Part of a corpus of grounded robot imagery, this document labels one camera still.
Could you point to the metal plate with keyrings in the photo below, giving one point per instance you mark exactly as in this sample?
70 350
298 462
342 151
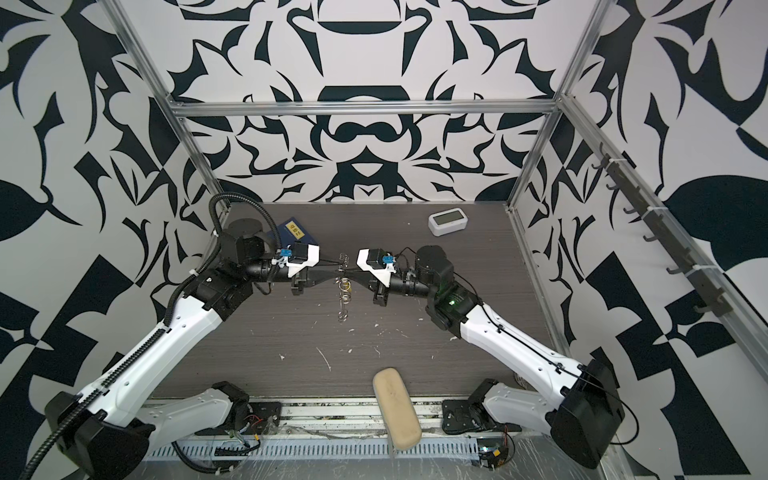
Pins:
344 285

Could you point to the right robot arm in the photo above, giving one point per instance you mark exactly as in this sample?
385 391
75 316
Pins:
576 404

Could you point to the small circuit board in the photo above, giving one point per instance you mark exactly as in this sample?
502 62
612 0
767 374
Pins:
242 450
493 453

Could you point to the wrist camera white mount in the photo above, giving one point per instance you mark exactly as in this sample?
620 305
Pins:
379 263
297 257

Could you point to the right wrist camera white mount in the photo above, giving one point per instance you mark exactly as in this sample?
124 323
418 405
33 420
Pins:
379 263

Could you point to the small circuit board left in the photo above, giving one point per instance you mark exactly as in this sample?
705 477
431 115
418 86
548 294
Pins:
242 450

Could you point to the small circuit board right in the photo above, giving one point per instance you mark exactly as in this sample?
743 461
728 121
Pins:
493 453

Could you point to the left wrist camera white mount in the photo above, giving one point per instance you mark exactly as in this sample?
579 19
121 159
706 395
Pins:
297 257

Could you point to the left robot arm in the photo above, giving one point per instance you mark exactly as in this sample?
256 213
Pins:
105 429

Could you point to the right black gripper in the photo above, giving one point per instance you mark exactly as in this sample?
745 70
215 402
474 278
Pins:
369 280

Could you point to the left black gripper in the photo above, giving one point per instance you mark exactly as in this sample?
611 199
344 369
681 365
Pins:
309 279

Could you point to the white digital clock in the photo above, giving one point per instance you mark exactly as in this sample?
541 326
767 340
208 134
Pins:
447 222

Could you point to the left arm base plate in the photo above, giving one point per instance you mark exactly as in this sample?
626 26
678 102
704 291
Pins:
261 417

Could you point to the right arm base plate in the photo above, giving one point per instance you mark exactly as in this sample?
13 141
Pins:
462 417

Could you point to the beige glasses case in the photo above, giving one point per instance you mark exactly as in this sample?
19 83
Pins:
397 409

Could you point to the blue book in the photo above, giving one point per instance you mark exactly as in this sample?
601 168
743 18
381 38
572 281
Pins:
292 231

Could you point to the white slotted cable duct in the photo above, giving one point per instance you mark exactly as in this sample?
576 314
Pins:
273 449

